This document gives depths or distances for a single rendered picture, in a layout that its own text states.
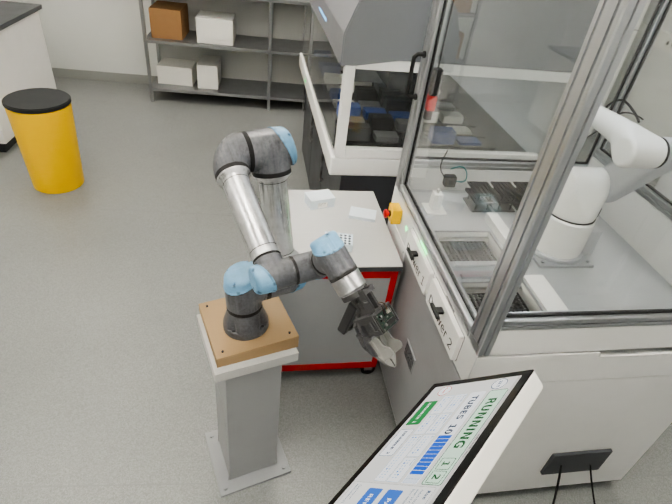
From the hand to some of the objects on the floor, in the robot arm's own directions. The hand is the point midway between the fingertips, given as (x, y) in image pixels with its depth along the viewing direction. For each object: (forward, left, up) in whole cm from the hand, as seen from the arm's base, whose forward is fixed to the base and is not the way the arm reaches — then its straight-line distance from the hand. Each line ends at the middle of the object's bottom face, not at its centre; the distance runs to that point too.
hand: (389, 362), depth 120 cm
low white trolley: (+13, +110, -107) cm, 154 cm away
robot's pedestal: (-34, +50, -106) cm, 122 cm away
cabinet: (+83, +52, -112) cm, 149 cm away
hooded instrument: (+99, +229, -109) cm, 272 cm away
